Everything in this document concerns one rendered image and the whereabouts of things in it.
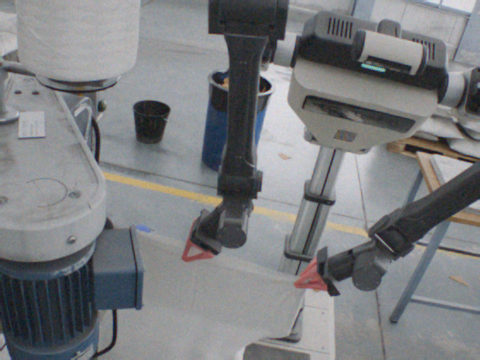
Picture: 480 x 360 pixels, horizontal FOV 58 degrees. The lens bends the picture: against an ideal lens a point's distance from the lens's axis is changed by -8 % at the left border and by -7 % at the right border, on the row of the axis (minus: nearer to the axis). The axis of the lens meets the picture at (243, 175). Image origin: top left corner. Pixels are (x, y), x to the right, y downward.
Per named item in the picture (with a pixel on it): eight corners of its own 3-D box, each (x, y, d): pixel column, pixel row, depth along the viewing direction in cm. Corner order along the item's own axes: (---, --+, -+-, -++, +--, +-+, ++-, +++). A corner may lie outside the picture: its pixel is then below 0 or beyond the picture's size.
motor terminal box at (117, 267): (136, 275, 76) (138, 223, 70) (145, 322, 68) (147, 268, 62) (87, 278, 73) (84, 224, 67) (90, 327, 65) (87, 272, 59)
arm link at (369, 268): (416, 239, 92) (387, 212, 92) (419, 266, 81) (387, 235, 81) (375, 273, 97) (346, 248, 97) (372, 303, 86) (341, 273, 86)
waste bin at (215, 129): (261, 152, 375) (278, 76, 341) (255, 184, 331) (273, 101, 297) (203, 139, 376) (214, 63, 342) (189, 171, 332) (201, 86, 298)
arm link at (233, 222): (263, 166, 91) (219, 162, 92) (261, 200, 82) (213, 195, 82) (258, 215, 98) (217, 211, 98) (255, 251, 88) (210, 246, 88)
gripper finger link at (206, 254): (169, 258, 98) (194, 234, 94) (176, 237, 105) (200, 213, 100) (194, 275, 100) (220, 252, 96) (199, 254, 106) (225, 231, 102)
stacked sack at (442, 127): (449, 125, 436) (454, 114, 429) (461, 145, 399) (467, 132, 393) (387, 110, 437) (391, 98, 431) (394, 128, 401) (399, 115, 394)
